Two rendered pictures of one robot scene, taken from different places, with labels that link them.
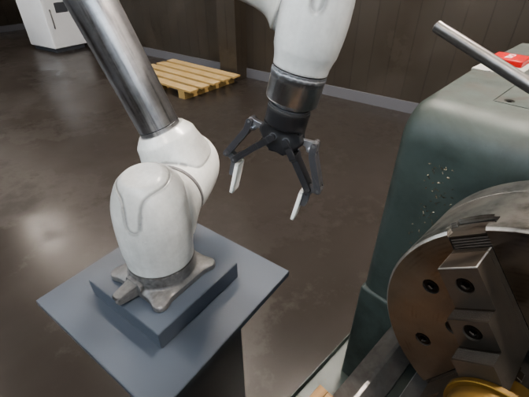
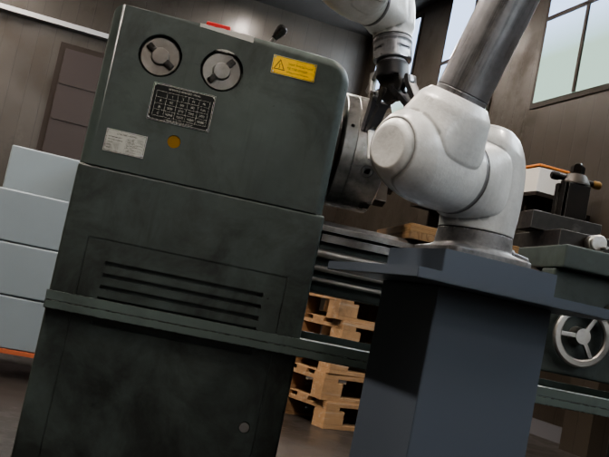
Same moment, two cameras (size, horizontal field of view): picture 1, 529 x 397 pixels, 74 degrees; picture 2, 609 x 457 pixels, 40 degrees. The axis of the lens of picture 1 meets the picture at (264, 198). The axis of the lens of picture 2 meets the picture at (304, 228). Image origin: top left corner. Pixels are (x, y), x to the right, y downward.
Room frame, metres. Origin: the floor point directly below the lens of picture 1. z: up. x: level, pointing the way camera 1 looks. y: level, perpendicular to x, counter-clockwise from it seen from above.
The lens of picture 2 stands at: (2.19, 0.96, 0.65)
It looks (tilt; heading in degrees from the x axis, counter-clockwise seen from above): 5 degrees up; 216
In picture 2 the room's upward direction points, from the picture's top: 12 degrees clockwise
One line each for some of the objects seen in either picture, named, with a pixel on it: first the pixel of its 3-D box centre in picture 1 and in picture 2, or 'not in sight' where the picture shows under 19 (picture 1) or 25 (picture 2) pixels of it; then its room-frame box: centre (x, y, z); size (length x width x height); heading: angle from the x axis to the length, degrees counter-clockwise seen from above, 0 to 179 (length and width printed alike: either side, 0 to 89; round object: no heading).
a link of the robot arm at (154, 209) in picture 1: (153, 213); (482, 179); (0.61, 0.24, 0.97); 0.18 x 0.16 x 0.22; 170
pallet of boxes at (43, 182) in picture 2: not in sight; (101, 274); (-0.95, -2.55, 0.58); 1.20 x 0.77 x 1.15; 143
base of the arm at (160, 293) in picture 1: (156, 267); (480, 248); (0.58, 0.25, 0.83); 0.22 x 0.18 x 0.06; 144
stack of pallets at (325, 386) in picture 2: not in sight; (365, 347); (-2.44, -1.71, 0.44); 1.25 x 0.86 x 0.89; 162
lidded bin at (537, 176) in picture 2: not in sight; (541, 185); (-3.98, -1.36, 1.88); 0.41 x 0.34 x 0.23; 54
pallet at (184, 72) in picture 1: (181, 77); not in sight; (4.73, 1.10, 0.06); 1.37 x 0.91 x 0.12; 54
